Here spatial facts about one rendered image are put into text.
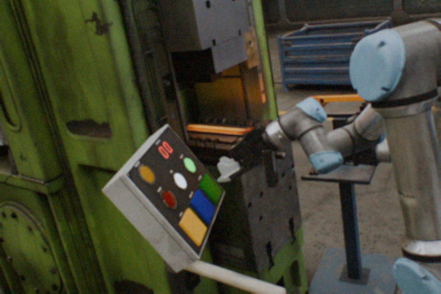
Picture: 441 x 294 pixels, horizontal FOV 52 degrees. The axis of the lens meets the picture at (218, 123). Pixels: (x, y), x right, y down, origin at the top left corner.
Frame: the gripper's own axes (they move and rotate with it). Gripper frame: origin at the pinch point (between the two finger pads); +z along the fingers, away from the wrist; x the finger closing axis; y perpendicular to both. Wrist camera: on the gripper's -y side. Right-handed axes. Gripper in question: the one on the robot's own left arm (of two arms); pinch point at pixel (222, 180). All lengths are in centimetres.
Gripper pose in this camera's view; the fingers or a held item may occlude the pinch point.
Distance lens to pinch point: 132.7
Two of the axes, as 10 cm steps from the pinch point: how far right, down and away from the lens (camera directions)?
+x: -2.0, 3.5, -9.2
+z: -7.5, 5.5, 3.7
